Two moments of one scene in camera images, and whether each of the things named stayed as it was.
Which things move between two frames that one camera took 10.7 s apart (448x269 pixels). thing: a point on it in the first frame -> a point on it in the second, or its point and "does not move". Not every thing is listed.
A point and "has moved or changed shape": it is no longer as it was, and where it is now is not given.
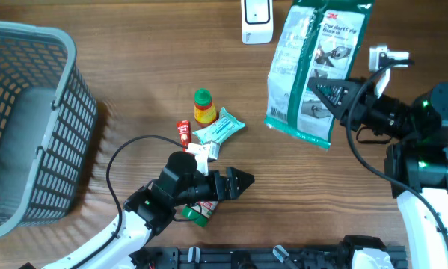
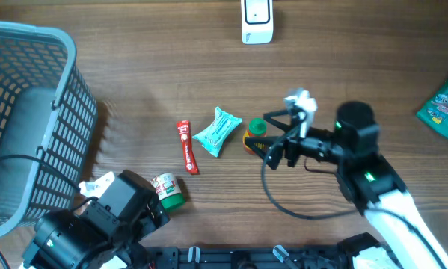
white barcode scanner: x=257 y=22 does not move
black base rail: x=258 y=257 does not move
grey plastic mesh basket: x=40 y=116 does not move
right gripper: x=340 y=109 -> x=275 y=155
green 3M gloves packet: x=313 y=39 has moved or changed shape
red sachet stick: x=185 y=134 does not move
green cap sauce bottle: x=204 y=109 -> x=257 y=128
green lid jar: x=200 y=212 has moved or changed shape
